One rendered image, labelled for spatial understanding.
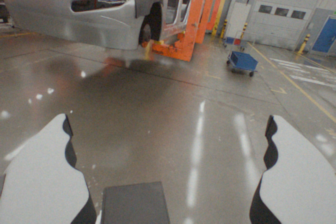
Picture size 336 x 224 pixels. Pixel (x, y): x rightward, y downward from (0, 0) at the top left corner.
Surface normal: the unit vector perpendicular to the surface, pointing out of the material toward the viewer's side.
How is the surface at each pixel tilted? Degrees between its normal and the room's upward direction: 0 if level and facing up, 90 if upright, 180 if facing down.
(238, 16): 90
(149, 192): 0
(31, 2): 86
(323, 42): 90
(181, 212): 0
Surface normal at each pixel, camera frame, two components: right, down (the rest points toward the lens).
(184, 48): -0.28, 0.43
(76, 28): -0.11, 0.70
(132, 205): 0.15, -0.87
